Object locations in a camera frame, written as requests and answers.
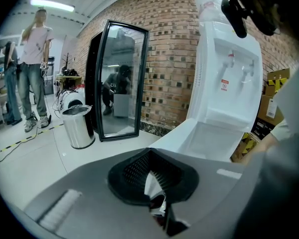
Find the cardboard box with yellow tape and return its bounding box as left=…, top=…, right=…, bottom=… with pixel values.
left=264, top=68, right=291, bottom=97

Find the large labelled cardboard box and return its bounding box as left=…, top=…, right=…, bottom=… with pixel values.
left=258, top=95, right=285, bottom=120

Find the black glass-door fridge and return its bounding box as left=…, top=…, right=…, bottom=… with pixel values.
left=85, top=19, right=150, bottom=142

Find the black carton with blue stripe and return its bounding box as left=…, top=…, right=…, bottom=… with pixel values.
left=250, top=117, right=275, bottom=139

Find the wooden table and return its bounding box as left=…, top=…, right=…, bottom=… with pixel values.
left=55, top=75, right=83, bottom=94

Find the steel trash bin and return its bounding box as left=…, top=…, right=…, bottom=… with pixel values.
left=61, top=105, right=96, bottom=149

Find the white round device with cables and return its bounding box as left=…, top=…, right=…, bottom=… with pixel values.
left=55, top=90, right=85, bottom=114

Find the black head-worn camera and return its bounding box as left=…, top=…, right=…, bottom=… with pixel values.
left=220, top=0, right=282, bottom=38

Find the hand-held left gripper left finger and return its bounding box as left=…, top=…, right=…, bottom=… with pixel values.
left=22, top=147, right=165, bottom=239

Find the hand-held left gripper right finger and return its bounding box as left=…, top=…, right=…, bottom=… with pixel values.
left=149, top=147, right=263, bottom=237

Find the ceiling tube light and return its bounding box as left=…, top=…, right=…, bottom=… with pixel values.
left=29, top=0, right=75, bottom=12

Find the white drip tray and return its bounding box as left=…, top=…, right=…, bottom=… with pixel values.
left=206, top=106, right=255, bottom=128

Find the yellow black striped tape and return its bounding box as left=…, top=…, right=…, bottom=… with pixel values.
left=0, top=124, right=63, bottom=151

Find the dark coat rack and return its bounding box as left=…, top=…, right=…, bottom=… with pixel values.
left=61, top=53, right=74, bottom=71

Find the white water dispenser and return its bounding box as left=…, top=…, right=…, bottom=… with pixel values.
left=144, top=21, right=264, bottom=196

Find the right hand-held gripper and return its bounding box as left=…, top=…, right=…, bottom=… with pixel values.
left=150, top=195, right=168, bottom=217

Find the person's light shirt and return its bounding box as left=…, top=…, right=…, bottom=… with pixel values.
left=270, top=43, right=299, bottom=144

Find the printed cardboard box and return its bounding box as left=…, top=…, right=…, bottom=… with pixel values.
left=230, top=132, right=261, bottom=163

